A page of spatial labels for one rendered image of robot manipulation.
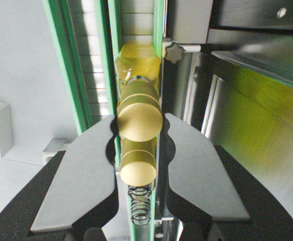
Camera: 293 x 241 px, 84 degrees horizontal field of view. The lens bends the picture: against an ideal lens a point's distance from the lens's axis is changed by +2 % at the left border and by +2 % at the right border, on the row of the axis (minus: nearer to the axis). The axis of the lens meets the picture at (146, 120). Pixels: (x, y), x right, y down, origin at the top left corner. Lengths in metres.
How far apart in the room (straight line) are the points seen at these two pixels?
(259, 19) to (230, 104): 0.12
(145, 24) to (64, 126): 0.45
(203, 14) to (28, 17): 0.43
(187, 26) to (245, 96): 0.22
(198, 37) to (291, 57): 0.22
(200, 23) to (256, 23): 0.14
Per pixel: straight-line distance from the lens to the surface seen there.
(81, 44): 0.40
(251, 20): 0.31
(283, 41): 0.23
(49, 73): 0.59
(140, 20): 0.38
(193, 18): 0.40
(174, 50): 0.26
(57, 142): 0.69
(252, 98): 0.21
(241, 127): 0.23
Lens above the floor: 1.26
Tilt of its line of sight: 59 degrees down
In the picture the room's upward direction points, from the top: 175 degrees clockwise
